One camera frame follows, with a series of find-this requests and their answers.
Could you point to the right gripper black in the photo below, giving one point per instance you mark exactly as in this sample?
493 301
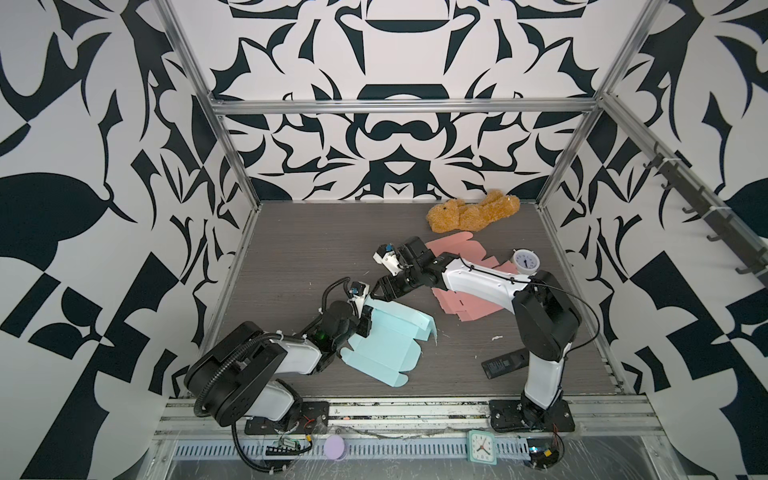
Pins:
386 290

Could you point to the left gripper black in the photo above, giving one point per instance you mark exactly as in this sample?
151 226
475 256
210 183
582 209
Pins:
363 321

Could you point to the light blue paper box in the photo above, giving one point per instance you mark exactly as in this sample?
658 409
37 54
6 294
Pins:
392 347

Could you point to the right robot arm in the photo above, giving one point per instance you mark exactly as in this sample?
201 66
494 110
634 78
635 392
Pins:
547 320

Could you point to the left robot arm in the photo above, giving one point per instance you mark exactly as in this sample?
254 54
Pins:
238 377

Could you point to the pink flat paper box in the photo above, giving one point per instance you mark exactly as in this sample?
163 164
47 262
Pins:
475 286

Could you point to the brown teddy bear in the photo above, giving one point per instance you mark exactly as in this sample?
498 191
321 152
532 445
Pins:
456 214

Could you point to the purple round disc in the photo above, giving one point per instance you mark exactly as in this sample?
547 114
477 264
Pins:
335 448

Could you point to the left circuit board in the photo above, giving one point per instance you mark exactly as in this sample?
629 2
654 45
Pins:
289 447

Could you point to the circuit board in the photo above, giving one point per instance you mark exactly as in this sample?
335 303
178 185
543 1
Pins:
545 455
289 447

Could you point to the black remote control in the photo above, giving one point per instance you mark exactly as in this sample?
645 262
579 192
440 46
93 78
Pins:
506 363

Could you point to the white alarm clock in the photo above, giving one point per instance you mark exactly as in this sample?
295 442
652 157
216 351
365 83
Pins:
526 261

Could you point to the teal square clock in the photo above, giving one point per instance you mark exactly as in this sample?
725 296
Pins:
481 447

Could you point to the right circuit board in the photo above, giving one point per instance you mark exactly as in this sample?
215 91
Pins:
545 455

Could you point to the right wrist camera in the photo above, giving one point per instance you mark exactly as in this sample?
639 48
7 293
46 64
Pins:
387 256

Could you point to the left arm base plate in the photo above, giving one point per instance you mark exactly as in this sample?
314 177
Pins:
299 417

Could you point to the white slotted cable duct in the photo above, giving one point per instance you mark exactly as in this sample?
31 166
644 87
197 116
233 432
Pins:
513 449

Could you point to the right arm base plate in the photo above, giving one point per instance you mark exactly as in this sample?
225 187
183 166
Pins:
508 416

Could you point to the wall hook rail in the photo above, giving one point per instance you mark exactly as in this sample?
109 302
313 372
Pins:
703 204

